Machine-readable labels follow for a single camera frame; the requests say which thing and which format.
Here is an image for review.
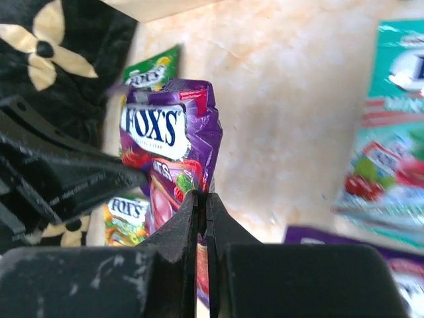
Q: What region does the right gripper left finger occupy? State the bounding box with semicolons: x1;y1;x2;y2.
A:
1;191;198;317

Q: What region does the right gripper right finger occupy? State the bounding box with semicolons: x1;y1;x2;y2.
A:
205;193;407;317

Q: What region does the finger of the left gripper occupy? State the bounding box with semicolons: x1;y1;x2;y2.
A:
1;96;147;244

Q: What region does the green candy bag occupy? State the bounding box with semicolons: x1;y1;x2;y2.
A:
123;44;181;91
103;195;150;246

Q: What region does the purple candy bag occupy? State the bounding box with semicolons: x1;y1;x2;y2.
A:
119;78;223;309
284;226;423;317

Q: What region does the black floral pillow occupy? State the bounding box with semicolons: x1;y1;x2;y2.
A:
1;1;136;252

